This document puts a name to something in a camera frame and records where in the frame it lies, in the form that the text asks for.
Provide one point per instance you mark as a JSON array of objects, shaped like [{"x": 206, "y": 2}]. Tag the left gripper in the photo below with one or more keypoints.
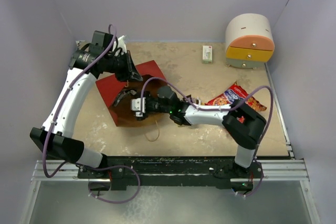
[{"x": 127, "y": 74}]

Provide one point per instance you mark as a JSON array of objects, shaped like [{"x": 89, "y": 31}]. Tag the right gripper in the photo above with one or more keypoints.
[{"x": 149, "y": 96}]

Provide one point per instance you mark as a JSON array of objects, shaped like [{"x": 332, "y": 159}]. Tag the red paper bag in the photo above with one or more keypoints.
[{"x": 109, "y": 87}]

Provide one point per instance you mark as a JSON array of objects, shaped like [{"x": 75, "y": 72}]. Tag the yellow candy packet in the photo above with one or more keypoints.
[{"x": 196, "y": 100}]

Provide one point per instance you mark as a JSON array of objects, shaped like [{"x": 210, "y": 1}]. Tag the large red snack bag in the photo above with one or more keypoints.
[{"x": 236, "y": 92}]

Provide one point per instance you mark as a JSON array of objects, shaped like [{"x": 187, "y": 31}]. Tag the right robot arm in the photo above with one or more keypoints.
[{"x": 245, "y": 125}]

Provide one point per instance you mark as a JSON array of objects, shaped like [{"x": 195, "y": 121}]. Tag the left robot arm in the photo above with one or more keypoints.
[{"x": 105, "y": 53}]

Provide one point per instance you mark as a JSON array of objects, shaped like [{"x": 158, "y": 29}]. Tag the small white box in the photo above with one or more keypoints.
[{"x": 207, "y": 54}]

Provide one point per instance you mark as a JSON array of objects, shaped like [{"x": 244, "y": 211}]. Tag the round pastel drawer cabinet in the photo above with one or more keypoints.
[{"x": 248, "y": 41}]

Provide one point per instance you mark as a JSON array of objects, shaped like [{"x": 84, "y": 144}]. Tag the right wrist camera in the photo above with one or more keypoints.
[{"x": 138, "y": 107}]

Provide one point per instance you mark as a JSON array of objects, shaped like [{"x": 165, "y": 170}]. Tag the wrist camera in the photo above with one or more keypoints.
[
  {"x": 119, "y": 47},
  {"x": 138, "y": 107}
]

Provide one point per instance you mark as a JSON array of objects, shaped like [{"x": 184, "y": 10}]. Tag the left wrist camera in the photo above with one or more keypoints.
[{"x": 119, "y": 47}]

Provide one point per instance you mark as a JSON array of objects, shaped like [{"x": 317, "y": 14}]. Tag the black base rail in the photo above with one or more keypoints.
[{"x": 220, "y": 172}]

